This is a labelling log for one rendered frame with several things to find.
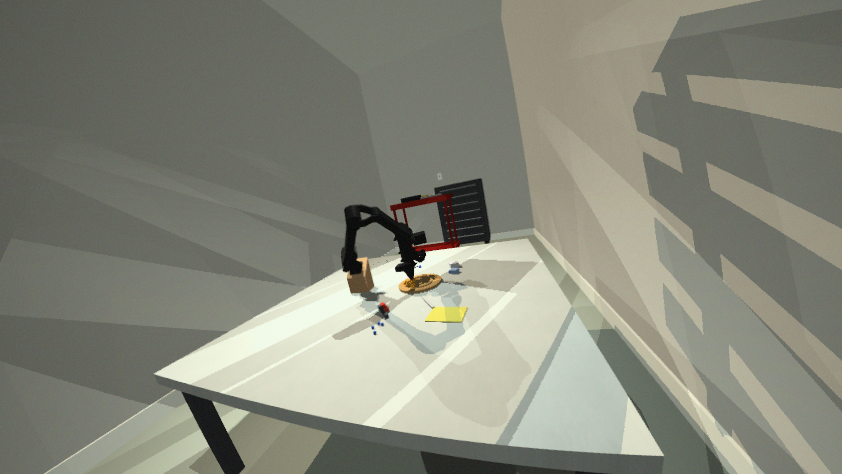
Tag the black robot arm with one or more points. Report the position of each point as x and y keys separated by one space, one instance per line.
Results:
x=403 y=234

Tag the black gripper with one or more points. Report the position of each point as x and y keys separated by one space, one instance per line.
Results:
x=408 y=264

